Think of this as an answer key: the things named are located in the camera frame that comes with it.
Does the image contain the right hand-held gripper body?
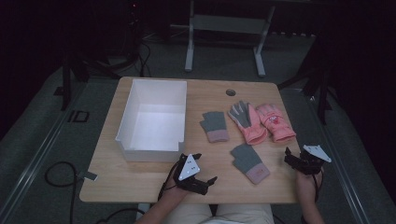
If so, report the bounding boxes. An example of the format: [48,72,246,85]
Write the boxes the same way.
[293,144,332,176]

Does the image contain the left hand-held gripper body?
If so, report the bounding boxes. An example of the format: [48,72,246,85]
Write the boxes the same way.
[172,153,209,197]

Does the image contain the pink winter glove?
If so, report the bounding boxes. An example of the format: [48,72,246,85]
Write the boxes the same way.
[255,103,297,144]
[227,100,269,146]

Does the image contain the grey fingerless glove pink cuff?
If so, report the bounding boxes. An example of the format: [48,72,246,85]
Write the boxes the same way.
[199,111,231,144]
[230,143,271,186]

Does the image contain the white box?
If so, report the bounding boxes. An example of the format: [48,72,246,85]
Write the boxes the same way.
[115,78,189,163]

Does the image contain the person's right hand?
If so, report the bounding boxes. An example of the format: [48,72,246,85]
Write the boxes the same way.
[295,169,324,202]

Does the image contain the person's left hand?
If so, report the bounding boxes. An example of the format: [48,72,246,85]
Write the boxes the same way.
[162,181,191,203]

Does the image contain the person's beige trousers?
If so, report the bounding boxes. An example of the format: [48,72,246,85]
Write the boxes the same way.
[161,203,276,224]

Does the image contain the black tripod stand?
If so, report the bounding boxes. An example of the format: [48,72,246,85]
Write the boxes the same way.
[53,46,139,112]
[277,40,333,126]

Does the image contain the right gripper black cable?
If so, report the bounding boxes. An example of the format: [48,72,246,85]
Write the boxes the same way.
[311,170,325,203]

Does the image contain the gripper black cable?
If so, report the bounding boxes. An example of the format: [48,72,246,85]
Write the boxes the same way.
[157,161,181,202]
[311,170,325,203]

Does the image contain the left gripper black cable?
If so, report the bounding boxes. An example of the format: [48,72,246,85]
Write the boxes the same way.
[157,161,181,202]

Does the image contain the metal floor rail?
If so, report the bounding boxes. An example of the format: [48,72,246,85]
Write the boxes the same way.
[0,81,90,220]
[306,92,373,224]

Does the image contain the black cable bundle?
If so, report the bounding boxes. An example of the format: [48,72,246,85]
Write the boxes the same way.
[135,39,153,78]

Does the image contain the black floor cable loop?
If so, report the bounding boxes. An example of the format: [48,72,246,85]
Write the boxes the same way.
[44,161,79,224]

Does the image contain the white metal stand frame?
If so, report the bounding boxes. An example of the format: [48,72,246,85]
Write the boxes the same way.
[169,0,276,78]

